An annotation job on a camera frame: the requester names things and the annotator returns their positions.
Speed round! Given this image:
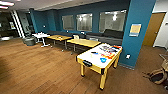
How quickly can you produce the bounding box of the wooden door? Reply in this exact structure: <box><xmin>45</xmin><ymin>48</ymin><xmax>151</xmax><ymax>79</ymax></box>
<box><xmin>142</xmin><ymin>12</ymin><xmax>166</xmax><ymax>48</ymax></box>

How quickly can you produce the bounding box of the brown backpack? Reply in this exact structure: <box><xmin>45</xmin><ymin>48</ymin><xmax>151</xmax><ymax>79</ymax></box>
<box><xmin>143</xmin><ymin>66</ymin><xmax>168</xmax><ymax>86</ymax></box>

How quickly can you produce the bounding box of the open silver laptop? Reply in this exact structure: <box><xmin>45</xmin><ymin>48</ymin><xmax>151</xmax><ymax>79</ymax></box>
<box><xmin>72</xmin><ymin>33</ymin><xmax>81</xmax><ymax>40</ymax></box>

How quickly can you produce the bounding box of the orange flat box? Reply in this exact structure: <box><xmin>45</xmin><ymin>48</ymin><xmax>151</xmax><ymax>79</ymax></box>
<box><xmin>111</xmin><ymin>45</ymin><xmax>122</xmax><ymax>51</ymax></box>

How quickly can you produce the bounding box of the blue bowl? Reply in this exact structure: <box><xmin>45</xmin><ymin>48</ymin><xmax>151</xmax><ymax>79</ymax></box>
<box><xmin>99</xmin><ymin>57</ymin><xmax>108</xmax><ymax>64</ymax></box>

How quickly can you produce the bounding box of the small white table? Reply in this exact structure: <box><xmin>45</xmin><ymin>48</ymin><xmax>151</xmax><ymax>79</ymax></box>
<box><xmin>31</xmin><ymin>31</ymin><xmax>51</xmax><ymax>49</ymax></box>

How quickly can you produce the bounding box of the long wooden table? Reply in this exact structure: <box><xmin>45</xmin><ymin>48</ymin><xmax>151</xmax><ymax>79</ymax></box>
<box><xmin>46</xmin><ymin>34</ymin><xmax>73</xmax><ymax>52</ymax></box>
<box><xmin>66</xmin><ymin>37</ymin><xmax>102</xmax><ymax>56</ymax></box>

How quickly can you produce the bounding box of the orange snack bag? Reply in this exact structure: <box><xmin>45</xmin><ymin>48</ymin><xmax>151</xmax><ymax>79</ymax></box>
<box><xmin>105</xmin><ymin>52</ymin><xmax>117</xmax><ymax>59</ymax></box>

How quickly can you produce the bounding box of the dark grey sofa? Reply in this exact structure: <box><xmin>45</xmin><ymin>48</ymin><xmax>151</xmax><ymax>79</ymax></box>
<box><xmin>85</xmin><ymin>28</ymin><xmax>125</xmax><ymax>47</ymax></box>

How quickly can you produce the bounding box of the dark low bench seat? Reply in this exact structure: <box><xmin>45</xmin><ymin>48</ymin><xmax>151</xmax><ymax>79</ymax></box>
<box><xmin>46</xmin><ymin>30</ymin><xmax>88</xmax><ymax>38</ymax></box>

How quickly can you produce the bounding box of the grey waste bin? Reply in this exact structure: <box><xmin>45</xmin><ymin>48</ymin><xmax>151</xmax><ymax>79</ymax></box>
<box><xmin>22</xmin><ymin>35</ymin><xmax>37</xmax><ymax>47</ymax></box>

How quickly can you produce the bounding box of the yellow-legged gaming table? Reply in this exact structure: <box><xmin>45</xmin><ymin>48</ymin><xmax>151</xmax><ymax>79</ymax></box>
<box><xmin>76</xmin><ymin>42</ymin><xmax>124</xmax><ymax>91</ymax></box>

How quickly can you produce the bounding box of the colourful game box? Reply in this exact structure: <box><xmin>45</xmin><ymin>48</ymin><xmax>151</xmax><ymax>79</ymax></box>
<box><xmin>98</xmin><ymin>44</ymin><xmax>118</xmax><ymax>54</ymax></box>

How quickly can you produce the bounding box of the yellow wall sign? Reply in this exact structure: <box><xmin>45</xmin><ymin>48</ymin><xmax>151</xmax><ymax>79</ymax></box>
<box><xmin>128</xmin><ymin>22</ymin><xmax>143</xmax><ymax>37</ymax></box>

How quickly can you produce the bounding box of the white socket plate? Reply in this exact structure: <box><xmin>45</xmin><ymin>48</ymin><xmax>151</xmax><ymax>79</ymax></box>
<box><xmin>125</xmin><ymin>54</ymin><xmax>132</xmax><ymax>60</ymax></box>

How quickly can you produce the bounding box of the glass wall window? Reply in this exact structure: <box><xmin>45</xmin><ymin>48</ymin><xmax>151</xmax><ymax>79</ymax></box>
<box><xmin>76</xmin><ymin>12</ymin><xmax>94</xmax><ymax>33</ymax></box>
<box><xmin>98</xmin><ymin>9</ymin><xmax>128</xmax><ymax>34</ymax></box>
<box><xmin>61</xmin><ymin>14</ymin><xmax>76</xmax><ymax>31</ymax></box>

